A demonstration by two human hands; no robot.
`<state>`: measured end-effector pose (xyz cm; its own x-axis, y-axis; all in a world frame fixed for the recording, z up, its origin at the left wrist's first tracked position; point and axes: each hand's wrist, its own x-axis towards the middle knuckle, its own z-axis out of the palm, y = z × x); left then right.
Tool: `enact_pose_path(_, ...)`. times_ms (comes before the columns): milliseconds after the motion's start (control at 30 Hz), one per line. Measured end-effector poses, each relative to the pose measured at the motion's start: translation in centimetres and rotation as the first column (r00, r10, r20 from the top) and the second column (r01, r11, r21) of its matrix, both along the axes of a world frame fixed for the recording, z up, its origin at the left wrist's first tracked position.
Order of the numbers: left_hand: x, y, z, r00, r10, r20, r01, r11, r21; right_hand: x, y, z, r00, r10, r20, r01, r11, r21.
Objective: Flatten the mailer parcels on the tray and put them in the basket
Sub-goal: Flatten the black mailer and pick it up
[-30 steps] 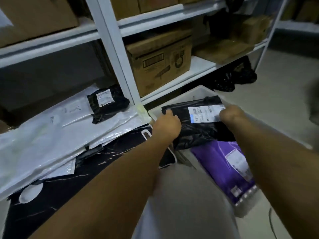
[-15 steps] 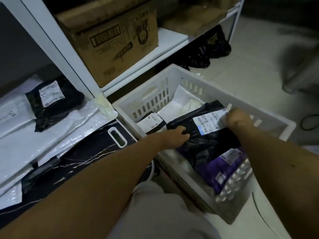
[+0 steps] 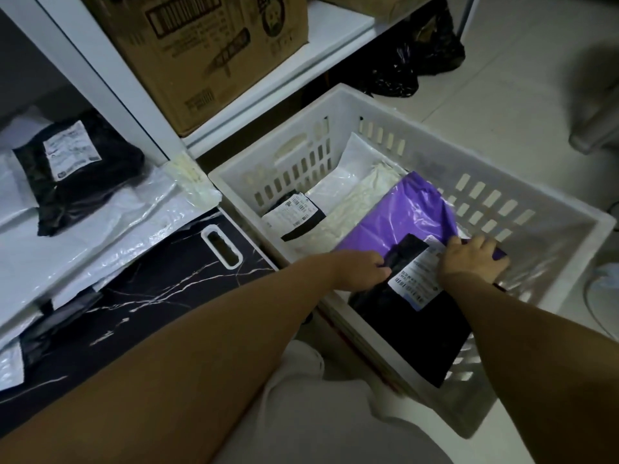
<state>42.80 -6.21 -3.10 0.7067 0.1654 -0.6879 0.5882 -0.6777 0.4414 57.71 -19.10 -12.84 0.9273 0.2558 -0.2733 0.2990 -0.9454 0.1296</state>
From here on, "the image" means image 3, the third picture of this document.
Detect purple mailer bag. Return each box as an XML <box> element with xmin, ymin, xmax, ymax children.
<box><xmin>336</xmin><ymin>171</ymin><xmax>509</xmax><ymax>266</ymax></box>

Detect large white bubble mailer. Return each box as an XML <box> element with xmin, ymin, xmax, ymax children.
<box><xmin>0</xmin><ymin>164</ymin><xmax>190</xmax><ymax>324</ymax></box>

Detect person's left forearm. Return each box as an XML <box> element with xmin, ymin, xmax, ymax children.
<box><xmin>0</xmin><ymin>258</ymin><xmax>349</xmax><ymax>464</ymax></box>

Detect person's right forearm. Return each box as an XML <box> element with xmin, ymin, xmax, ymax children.
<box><xmin>442</xmin><ymin>273</ymin><xmax>619</xmax><ymax>464</ymax></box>

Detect small black parcel with label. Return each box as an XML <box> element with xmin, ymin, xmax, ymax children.
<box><xmin>262</xmin><ymin>190</ymin><xmax>326</xmax><ymax>242</ymax></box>

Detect pile of white mailers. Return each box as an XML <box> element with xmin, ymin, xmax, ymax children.
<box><xmin>0</xmin><ymin>106</ymin><xmax>223</xmax><ymax>392</ymax></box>

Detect white metal shelf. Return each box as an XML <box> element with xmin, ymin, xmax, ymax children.
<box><xmin>0</xmin><ymin>0</ymin><xmax>480</xmax><ymax>162</ymax></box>

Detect dark cardboard box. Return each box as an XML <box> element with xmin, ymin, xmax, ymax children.
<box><xmin>314</xmin><ymin>0</ymin><xmax>422</xmax><ymax>23</ymax></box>

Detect black plastic bag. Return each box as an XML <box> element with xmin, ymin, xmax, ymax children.
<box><xmin>338</xmin><ymin>0</ymin><xmax>466</xmax><ymax>99</ymax></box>

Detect person's right hand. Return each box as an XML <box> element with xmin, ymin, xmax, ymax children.
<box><xmin>437</xmin><ymin>235</ymin><xmax>511</xmax><ymax>285</ymax></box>

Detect person's left hand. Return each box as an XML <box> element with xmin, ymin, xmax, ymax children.
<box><xmin>333</xmin><ymin>251</ymin><xmax>393</xmax><ymax>293</ymax></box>

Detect cream mailer with handwritten label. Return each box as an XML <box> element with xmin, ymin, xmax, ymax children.
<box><xmin>290</xmin><ymin>161</ymin><xmax>407</xmax><ymax>255</ymax></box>

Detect cardboard box with black print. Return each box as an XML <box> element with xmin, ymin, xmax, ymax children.
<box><xmin>79</xmin><ymin>0</ymin><xmax>310</xmax><ymax>137</ymax></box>

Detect person's white shorts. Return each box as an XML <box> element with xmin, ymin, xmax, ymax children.
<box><xmin>215</xmin><ymin>376</ymin><xmax>453</xmax><ymax>464</ymax></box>

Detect black marble lap table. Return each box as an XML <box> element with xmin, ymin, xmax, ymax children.
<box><xmin>0</xmin><ymin>207</ymin><xmax>279</xmax><ymax>438</ymax></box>

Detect white plastic basket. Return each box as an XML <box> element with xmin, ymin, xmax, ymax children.
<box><xmin>208</xmin><ymin>83</ymin><xmax>618</xmax><ymax>440</ymax></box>

